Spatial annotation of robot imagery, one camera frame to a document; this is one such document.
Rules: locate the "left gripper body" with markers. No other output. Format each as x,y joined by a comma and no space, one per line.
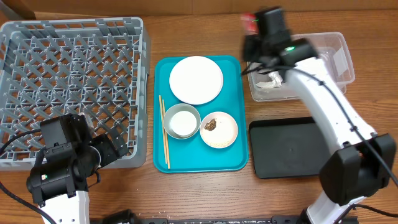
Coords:
108,153

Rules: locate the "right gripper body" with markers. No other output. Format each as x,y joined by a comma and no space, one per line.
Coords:
249,50

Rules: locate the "white napkin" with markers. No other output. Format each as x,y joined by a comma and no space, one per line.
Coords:
275,82

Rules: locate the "grey bowl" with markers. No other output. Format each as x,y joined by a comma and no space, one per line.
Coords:
175,109

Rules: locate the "small white plate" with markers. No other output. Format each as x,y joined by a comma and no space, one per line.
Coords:
224,134

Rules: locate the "red snack wrapper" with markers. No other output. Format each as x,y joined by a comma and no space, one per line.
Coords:
249,24

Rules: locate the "white cup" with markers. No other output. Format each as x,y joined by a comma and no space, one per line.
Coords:
183,123

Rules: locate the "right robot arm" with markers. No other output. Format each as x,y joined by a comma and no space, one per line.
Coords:
361,160

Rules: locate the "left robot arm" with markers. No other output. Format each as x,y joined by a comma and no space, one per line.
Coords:
57,181

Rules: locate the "wooden chopstick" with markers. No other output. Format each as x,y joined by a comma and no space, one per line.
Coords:
167,154
162,128

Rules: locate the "clear plastic bin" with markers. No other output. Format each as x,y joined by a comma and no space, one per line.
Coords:
332,49

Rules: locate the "large white plate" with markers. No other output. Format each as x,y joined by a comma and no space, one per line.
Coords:
196,80

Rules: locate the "grey dish rack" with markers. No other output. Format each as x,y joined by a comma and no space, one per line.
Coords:
98,67

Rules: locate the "teal serving tray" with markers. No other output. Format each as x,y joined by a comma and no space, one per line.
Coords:
193,154

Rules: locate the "brown food scrap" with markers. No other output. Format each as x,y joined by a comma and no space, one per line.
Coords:
211,125

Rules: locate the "black tray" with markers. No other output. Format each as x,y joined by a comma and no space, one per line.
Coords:
283,148

